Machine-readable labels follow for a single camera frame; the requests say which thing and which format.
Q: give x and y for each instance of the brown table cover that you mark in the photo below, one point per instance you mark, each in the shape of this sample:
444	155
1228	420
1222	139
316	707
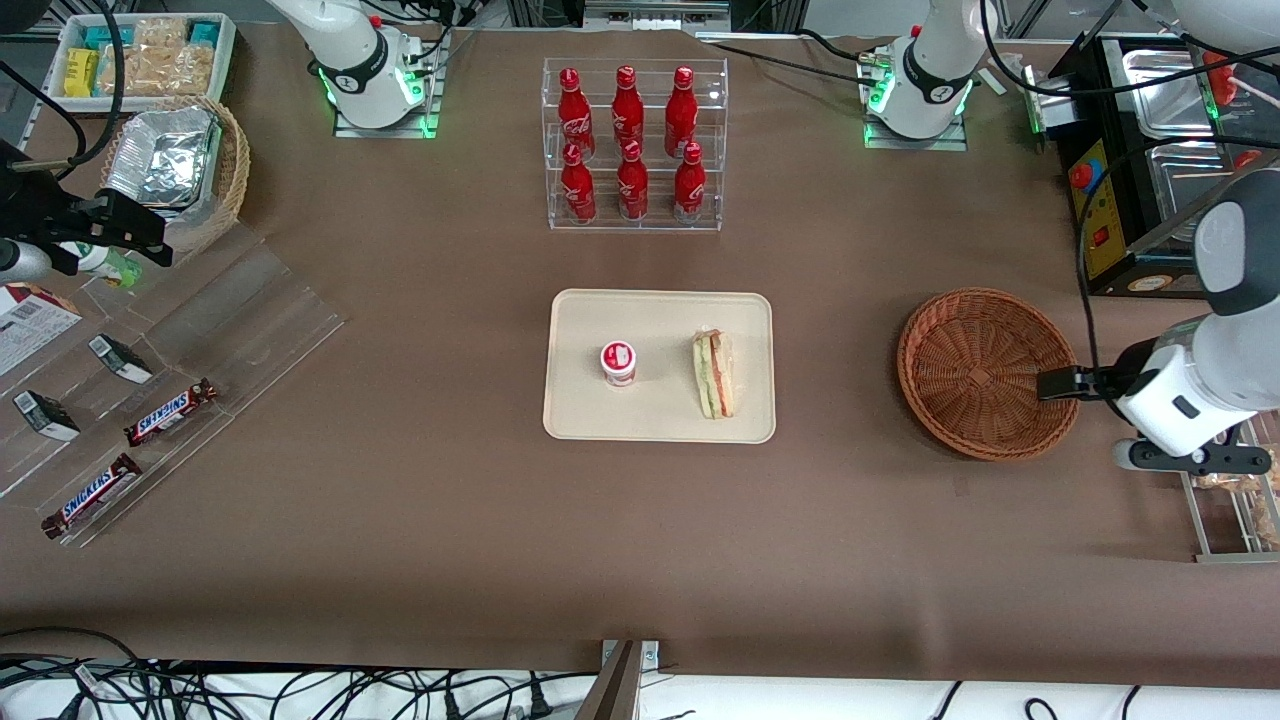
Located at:
400	550

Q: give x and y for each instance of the clear acrylic stepped display stand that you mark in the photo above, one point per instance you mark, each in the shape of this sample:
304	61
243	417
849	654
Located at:
250	320

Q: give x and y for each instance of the cream rectangular serving tray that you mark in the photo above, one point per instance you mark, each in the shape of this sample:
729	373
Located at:
660	410

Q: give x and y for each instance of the small metal bracket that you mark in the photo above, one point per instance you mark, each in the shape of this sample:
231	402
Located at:
650	655

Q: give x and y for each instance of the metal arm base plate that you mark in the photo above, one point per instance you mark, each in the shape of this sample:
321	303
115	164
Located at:
425	100
880	135

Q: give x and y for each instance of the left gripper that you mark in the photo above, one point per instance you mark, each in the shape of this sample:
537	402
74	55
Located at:
1108	382

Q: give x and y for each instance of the printed cookie carton box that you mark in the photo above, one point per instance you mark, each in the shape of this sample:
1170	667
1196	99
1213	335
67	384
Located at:
30	325

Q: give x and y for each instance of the red white yogurt cup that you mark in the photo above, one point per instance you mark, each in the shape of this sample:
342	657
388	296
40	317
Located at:
618	363

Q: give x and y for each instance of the aluminium foil tray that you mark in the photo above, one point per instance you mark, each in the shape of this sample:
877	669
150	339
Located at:
160	160

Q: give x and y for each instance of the clear cracker pack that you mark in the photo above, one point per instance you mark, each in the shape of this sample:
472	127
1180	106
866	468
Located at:
160	70
160	32

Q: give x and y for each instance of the steel food pan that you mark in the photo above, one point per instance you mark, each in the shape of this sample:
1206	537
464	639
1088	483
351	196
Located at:
1165	95
1180	190

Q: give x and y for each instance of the clear snack bag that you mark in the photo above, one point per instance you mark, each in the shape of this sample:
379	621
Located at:
1268	520
1230	484

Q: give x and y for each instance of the red skewered food piece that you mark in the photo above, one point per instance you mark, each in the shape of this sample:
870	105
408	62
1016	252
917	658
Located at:
1222	78

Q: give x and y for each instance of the yellow snack packet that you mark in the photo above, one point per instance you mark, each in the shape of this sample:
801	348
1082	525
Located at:
80	72

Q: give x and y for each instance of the green white plastic bottle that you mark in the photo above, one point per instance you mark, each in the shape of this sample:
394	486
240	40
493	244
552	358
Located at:
110	265

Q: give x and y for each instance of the brown round wicker basket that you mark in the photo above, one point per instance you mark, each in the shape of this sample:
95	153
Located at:
960	350

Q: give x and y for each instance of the small black carton box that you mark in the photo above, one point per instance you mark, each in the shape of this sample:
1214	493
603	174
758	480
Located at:
120	359
45	416

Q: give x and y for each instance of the red round knob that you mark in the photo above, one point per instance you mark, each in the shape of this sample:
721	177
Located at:
1083	175

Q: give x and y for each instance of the red cola bottle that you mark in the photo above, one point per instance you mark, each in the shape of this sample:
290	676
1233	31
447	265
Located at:
575	110
627	105
689	190
632	190
681	110
578	190

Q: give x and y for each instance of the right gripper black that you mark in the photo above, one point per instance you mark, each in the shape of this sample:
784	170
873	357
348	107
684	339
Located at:
28	205

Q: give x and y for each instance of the teal snack packet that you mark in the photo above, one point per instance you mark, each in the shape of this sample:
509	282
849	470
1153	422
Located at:
205	33
105	37

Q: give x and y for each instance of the triangle sandwich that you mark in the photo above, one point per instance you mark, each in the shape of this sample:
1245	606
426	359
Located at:
715	375

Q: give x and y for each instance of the black food warmer appliance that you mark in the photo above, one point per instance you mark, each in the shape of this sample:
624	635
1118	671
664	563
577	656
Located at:
1150	272

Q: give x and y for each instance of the clear acrylic bottle rack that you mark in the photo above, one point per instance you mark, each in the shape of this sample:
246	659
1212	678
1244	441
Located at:
640	225

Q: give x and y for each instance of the white plastic bin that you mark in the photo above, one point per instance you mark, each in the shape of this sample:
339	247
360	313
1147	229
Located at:
225	60

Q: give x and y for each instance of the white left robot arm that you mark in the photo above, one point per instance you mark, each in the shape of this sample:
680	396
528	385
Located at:
930	70

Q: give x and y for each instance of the Snickers chocolate bar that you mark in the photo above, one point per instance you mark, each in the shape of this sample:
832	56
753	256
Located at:
170	412
90	497

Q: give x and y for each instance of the light wicker basket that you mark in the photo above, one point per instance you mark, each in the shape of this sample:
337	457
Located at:
232	170

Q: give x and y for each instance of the dark angled bar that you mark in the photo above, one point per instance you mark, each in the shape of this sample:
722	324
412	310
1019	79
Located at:
612	690

